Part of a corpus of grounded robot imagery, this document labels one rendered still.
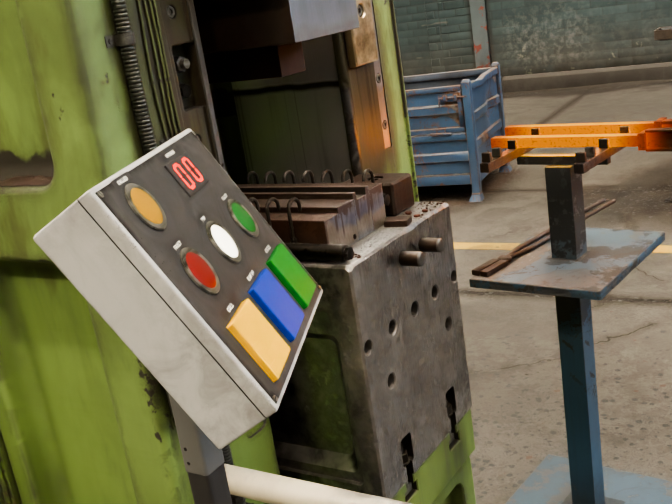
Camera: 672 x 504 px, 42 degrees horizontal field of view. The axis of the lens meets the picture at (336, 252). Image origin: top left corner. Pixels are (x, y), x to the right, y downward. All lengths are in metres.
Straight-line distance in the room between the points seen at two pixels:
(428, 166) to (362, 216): 3.81
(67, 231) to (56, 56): 0.47
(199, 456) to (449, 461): 0.81
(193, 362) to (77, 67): 0.54
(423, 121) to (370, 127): 3.46
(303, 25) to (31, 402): 0.83
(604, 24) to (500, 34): 1.05
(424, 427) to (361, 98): 0.67
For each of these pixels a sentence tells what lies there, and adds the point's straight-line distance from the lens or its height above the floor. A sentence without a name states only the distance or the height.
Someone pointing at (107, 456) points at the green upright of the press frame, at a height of 0.62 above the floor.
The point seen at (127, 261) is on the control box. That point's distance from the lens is 0.85.
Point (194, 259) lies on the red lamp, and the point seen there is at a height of 1.10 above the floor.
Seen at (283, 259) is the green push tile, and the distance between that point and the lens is 1.10.
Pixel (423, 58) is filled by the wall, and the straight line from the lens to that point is 9.82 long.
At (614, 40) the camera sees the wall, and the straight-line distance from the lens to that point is 9.14.
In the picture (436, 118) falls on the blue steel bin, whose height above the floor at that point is 0.51.
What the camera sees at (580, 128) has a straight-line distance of 2.07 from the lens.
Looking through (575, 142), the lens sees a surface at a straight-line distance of 1.95.
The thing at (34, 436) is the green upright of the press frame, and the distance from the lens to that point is 1.73.
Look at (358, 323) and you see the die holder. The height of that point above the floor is 0.82.
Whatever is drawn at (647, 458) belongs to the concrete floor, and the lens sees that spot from 2.59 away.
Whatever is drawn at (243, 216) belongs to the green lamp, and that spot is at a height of 1.09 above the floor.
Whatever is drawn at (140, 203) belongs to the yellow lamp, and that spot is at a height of 1.17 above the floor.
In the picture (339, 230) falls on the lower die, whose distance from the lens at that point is 1.49.
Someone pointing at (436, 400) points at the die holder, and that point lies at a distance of 1.72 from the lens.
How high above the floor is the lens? 1.35
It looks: 17 degrees down
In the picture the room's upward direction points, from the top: 9 degrees counter-clockwise
